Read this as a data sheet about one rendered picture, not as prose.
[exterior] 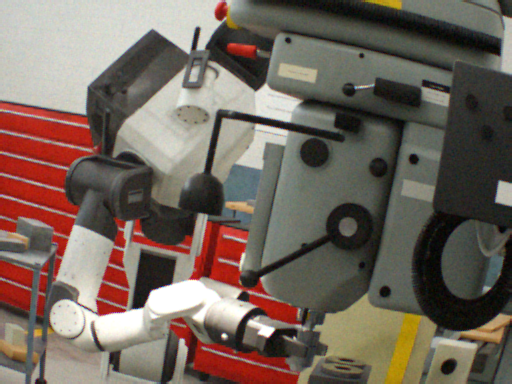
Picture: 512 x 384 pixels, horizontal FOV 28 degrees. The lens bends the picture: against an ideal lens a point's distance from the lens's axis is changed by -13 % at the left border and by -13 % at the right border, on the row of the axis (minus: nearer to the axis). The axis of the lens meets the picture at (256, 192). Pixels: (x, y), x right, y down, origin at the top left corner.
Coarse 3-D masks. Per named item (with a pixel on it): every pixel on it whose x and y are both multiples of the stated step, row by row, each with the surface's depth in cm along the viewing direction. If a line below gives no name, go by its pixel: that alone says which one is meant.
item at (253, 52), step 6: (228, 48) 198; (234, 48) 198; (240, 48) 197; (246, 48) 197; (252, 48) 197; (240, 54) 198; (246, 54) 197; (252, 54) 197; (258, 54) 197; (264, 54) 197; (270, 54) 196
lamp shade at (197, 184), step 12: (192, 180) 185; (204, 180) 184; (216, 180) 185; (180, 192) 186; (192, 192) 184; (204, 192) 183; (216, 192) 184; (180, 204) 185; (192, 204) 184; (204, 204) 183; (216, 204) 184
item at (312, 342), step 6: (294, 336) 184; (300, 336) 183; (306, 336) 183; (306, 342) 183; (312, 342) 183; (318, 342) 185; (312, 348) 183; (312, 354) 184; (288, 360) 184; (294, 360) 183; (300, 360) 183; (306, 360) 183; (312, 360) 184; (300, 366) 183; (306, 366) 183
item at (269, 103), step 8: (264, 88) 1119; (256, 96) 1122; (264, 96) 1119; (272, 96) 1117; (280, 96) 1115; (288, 96) 1113; (256, 104) 1122; (264, 104) 1119; (272, 104) 1117; (280, 104) 1115; (288, 104) 1113; (296, 104) 1111; (256, 112) 1122; (264, 112) 1119; (272, 112) 1117; (280, 112) 1115; (288, 112) 1113; (288, 120) 1113; (256, 128) 1121; (264, 128) 1119; (272, 128) 1117
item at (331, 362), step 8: (320, 360) 231; (328, 360) 227; (336, 360) 227; (344, 360) 231; (352, 360) 230; (360, 360) 231; (320, 368) 221; (328, 368) 217; (336, 368) 220; (344, 368) 221; (352, 368) 220; (360, 368) 226; (368, 368) 230; (312, 376) 214; (320, 376) 214; (328, 376) 215; (336, 376) 215; (344, 376) 215; (352, 376) 215; (360, 376) 217; (368, 376) 221
